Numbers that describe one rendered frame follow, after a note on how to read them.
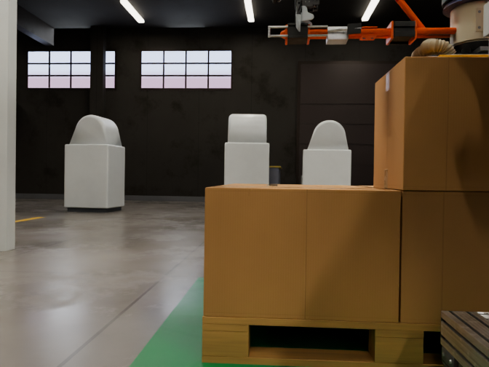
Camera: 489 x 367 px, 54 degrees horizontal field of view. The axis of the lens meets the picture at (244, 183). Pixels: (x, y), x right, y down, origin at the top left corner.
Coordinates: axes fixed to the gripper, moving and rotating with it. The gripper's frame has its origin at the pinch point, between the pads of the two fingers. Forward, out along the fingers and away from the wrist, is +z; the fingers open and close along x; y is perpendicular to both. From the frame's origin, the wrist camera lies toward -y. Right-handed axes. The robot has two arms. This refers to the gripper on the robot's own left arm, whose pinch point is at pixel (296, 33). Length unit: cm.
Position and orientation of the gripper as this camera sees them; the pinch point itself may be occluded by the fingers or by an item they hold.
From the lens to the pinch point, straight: 174.6
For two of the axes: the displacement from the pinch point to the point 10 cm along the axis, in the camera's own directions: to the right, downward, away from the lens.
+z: -0.2, 10.0, 0.2
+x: 0.8, -0.2, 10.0
